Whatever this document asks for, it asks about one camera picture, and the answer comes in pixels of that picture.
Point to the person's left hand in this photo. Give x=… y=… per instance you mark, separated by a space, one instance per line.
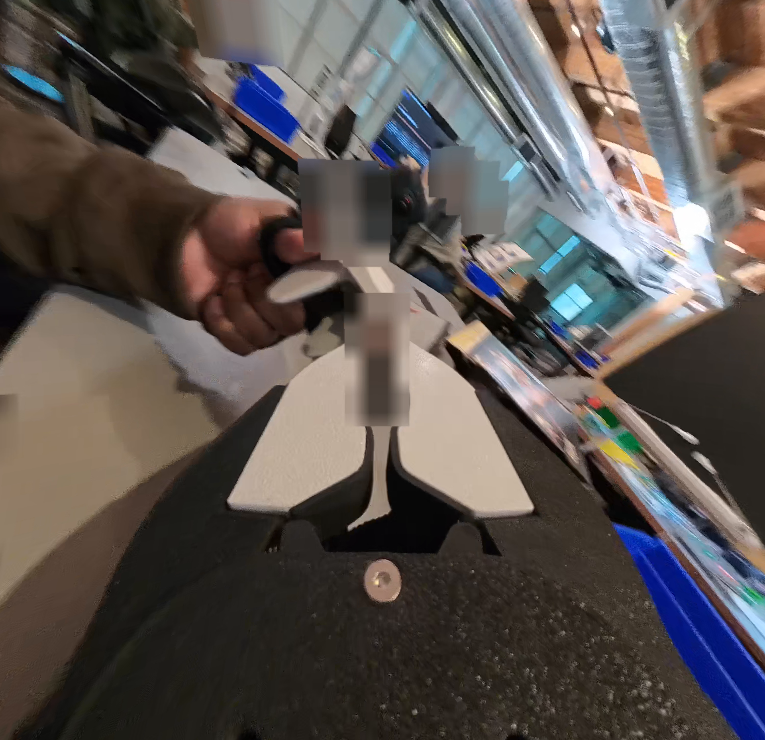
x=233 y=286

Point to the lit background screen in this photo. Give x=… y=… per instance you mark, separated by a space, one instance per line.
x=418 y=124

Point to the stack of blue bins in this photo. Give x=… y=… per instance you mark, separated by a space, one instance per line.
x=263 y=104

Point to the person's left forearm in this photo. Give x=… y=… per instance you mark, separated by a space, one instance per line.
x=96 y=202

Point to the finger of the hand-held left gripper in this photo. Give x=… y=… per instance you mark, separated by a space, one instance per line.
x=308 y=283

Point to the silver ceiling duct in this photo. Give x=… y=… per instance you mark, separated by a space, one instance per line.
x=598 y=71

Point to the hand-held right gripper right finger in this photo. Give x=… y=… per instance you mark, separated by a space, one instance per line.
x=460 y=447

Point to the blue plastic bin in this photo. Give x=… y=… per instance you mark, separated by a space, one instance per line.
x=705 y=644

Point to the wood-framed black screen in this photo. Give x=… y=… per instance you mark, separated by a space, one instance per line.
x=705 y=405

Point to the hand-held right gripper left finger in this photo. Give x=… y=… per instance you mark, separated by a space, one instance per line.
x=299 y=447

